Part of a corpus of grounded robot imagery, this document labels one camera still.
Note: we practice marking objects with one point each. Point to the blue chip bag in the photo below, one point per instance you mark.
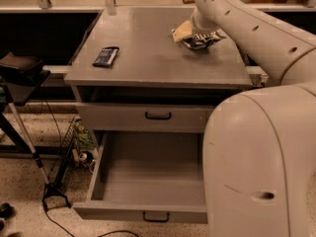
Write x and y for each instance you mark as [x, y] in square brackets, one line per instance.
[198, 41]

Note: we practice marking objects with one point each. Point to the black tripod stand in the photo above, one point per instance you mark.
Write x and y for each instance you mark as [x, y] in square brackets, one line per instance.
[18, 90]

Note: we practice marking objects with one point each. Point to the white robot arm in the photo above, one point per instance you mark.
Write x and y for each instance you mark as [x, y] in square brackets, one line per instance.
[259, 146]

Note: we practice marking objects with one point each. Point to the closed grey upper drawer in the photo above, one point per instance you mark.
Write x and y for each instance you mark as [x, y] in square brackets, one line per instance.
[137, 117]

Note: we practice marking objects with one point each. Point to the black wire basket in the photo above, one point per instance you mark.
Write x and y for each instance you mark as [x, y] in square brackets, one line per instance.
[69, 152]

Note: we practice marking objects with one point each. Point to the grey drawer cabinet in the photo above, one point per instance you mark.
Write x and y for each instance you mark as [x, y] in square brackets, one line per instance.
[152, 69]

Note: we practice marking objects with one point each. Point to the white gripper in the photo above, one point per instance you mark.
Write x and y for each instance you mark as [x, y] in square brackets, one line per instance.
[201, 28]

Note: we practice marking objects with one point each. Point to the open grey lower drawer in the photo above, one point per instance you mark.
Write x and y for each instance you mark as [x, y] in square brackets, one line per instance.
[147, 176]

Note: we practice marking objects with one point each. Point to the green snack bag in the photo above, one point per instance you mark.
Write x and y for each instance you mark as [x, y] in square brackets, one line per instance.
[82, 137]

